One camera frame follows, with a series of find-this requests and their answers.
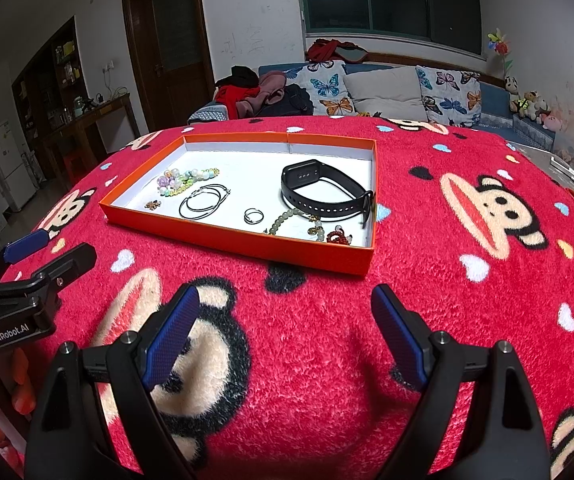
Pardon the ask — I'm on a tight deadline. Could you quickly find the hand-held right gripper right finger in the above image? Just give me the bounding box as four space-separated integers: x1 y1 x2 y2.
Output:
371 284 552 480

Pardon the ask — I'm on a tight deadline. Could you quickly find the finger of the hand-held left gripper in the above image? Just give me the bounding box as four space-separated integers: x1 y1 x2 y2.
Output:
17 242 98 306
0 228 52 283

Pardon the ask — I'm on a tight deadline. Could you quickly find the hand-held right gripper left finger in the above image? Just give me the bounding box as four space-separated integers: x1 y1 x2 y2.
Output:
24 282 202 480

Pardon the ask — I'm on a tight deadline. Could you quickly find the red charm pendant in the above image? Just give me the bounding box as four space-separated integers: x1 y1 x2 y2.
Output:
326 227 354 247

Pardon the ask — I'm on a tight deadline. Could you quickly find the silver hoop earring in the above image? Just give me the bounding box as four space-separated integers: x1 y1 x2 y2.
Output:
179 189 224 220
187 185 232 214

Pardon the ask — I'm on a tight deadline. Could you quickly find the pastel bead bracelet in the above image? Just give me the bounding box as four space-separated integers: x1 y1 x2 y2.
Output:
158 166 221 197

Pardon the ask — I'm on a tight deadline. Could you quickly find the grey-green bead bracelet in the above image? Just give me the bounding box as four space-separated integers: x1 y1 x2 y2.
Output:
263 208 328 244

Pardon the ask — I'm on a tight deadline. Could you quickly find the orange cardboard box tray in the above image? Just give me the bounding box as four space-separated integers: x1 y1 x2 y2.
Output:
99 132 378 277

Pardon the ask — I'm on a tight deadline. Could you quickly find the black smart watch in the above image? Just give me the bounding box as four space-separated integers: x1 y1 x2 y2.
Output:
281 160 376 230

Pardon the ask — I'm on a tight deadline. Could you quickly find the person's left hand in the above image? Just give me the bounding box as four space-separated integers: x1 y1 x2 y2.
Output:
0 350 36 416

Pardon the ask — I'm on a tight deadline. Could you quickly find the red cartoon printed blanket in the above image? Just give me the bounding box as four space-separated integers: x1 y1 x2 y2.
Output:
0 115 574 480

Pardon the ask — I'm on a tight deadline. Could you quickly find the white refrigerator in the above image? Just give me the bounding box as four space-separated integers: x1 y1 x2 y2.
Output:
0 120 38 206

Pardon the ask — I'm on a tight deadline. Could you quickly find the red stool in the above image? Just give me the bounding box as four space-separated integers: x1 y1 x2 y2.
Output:
62 152 86 176

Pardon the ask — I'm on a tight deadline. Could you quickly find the wooden desk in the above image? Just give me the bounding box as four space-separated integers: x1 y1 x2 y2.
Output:
42 92 140 177

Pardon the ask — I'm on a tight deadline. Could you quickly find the dark wooden display cabinet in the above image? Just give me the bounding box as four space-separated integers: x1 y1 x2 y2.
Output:
12 16 90 181

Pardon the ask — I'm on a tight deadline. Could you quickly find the red garment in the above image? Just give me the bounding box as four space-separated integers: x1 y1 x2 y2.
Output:
215 85 262 112

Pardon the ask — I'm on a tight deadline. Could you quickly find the dark wooden door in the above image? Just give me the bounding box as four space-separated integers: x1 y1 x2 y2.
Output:
121 0 216 134

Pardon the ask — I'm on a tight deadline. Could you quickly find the beige cushion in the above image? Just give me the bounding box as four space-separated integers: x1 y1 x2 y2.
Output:
343 66 430 122

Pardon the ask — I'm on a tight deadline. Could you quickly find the butterfly print pillow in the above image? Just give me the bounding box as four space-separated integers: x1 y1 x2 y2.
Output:
415 65 482 129
303 60 356 116

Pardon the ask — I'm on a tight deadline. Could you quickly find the black garment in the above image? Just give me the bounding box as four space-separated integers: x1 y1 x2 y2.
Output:
215 65 260 89

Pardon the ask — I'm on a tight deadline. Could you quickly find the blue sofa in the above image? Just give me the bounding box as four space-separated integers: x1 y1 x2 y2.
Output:
187 62 518 129

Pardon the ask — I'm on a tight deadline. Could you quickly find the black backpack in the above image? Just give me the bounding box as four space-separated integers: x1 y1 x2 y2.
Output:
257 84 316 117

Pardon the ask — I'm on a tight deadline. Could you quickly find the brown plush toy with vest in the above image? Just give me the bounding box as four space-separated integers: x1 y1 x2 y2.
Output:
511 91 550 121

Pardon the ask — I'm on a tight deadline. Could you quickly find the pink garment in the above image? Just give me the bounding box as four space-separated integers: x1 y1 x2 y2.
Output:
236 71 288 119

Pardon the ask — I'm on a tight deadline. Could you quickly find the red cloth on sofa back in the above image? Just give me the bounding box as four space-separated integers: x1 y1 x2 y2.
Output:
306 37 368 64

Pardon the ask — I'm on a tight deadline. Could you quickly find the colourful pinwheel flower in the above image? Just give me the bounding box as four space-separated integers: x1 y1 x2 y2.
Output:
487 27 516 79

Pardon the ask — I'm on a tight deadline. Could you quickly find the window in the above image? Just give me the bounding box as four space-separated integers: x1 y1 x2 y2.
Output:
297 0 482 56

